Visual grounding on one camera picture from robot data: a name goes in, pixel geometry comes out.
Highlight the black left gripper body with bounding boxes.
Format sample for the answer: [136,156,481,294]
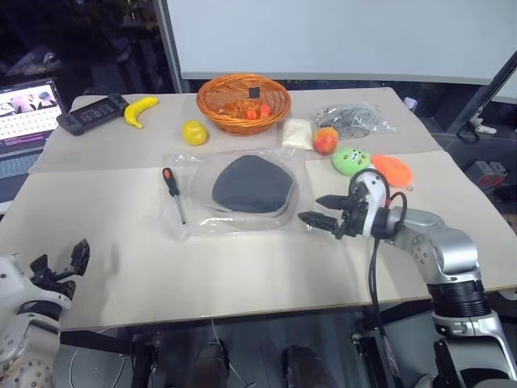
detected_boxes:
[28,264,78,304]

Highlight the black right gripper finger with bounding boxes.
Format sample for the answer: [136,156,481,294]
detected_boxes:
[316,194,349,210]
[297,210,339,234]

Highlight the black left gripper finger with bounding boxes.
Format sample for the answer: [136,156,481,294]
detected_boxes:
[65,238,91,277]
[29,253,53,278]

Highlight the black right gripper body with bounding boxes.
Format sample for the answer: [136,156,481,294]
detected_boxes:
[334,183,371,241]

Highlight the beige cap with black lining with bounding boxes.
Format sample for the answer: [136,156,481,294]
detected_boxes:
[211,154,299,221]

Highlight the clear plastic bag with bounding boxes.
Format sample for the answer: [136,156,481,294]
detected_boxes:
[158,146,309,243]

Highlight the green plush toy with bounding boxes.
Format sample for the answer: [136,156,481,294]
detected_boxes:
[330,145,373,177]

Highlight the orange plush toy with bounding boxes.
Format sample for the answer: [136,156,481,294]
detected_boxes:
[371,154,414,188]

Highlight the red yellow toy peach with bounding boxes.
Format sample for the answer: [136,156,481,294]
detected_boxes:
[312,126,340,156]

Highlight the orange toy carrot pieces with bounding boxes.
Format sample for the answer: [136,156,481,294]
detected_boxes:
[244,103,272,120]

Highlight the orange woven basket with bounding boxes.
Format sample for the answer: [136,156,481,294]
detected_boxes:
[195,72,293,137]

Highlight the grey red box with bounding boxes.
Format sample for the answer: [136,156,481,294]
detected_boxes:
[469,158,509,188]

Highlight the black handheld game console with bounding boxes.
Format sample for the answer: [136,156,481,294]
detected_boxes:
[56,93,130,138]

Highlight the open laptop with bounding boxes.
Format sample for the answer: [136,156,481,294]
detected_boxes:
[0,76,68,205]

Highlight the dark rounded shape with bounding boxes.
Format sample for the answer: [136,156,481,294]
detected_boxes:
[192,340,232,388]
[281,344,329,388]

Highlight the yellow green toy fruit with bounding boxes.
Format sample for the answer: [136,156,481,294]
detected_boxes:
[182,119,211,147]

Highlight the yellow toy banana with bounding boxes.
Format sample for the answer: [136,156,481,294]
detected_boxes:
[123,96,160,130]

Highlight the white power strip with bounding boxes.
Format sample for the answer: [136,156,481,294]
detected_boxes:
[469,118,498,136]

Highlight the large white board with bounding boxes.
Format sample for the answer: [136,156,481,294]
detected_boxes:
[164,0,517,86]

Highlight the black diagonal stand bar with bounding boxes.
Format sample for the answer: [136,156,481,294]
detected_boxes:
[445,51,517,135]

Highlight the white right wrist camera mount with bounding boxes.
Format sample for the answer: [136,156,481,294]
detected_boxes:
[349,168,391,238]

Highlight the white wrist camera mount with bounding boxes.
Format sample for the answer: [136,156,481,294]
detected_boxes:
[349,168,391,238]
[0,253,38,318]

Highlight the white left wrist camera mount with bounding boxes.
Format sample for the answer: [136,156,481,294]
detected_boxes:
[0,253,38,318]

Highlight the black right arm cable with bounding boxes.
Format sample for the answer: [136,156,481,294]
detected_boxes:
[367,190,409,325]

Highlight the clear bag of dark cables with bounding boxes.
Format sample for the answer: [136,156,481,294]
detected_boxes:
[309,102,397,141]

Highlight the red black handled screwdriver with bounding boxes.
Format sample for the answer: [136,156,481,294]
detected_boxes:
[162,167,188,227]

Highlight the grey vertical post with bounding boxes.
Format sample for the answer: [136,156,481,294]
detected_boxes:
[158,0,183,95]

